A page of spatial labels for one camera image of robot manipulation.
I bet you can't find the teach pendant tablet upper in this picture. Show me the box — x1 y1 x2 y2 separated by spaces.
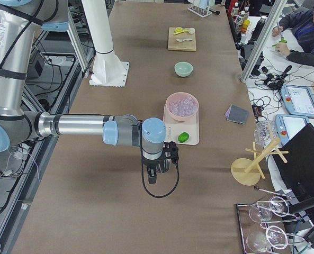
280 85 314 119

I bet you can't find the pastel cup rack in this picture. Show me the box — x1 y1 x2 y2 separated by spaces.
187 0 220 17

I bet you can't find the wooden cup tree stand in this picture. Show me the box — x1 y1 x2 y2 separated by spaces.
231 138 289 186

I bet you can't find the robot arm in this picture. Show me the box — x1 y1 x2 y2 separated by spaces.
0 1 179 184

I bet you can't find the grey and purple cloth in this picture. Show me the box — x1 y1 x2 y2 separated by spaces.
225 105 249 125

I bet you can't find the metal ice scoop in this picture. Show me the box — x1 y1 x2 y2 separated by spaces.
156 159 172 174

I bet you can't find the pink bowl of ice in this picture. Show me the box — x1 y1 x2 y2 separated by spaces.
165 92 199 122

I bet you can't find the teach pendant tablet lower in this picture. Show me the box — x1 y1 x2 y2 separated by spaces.
275 114 309 145

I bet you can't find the clear plastic container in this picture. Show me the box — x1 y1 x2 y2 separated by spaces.
254 120 277 147

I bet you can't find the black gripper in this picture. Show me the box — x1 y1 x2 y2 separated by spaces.
142 141 179 184

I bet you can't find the white central column base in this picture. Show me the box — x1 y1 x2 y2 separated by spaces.
82 0 129 87

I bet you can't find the beige plastic tray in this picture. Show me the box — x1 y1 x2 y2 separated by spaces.
163 105 200 146

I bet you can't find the white ceramic spoon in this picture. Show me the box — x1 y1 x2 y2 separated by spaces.
176 38 193 42

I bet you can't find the light green ceramic bowl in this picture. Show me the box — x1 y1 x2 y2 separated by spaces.
174 61 193 77

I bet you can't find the wooden cutting board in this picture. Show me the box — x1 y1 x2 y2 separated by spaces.
167 27 196 52

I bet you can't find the teach pendant tablet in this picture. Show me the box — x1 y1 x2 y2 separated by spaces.
280 85 314 119
275 114 309 145

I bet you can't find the aluminium frame post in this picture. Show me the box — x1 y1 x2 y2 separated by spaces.
240 0 287 83

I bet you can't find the black monitor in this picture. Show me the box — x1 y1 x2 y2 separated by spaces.
273 123 314 201

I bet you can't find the green lime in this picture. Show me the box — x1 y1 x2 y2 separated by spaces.
177 132 190 143

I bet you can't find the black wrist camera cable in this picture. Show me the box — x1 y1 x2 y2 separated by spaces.
140 124 180 198

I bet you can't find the seated person in dark jacket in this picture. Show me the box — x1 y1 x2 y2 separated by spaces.
272 5 314 67

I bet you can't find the wine glass rack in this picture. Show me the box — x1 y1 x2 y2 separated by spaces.
236 185 312 253

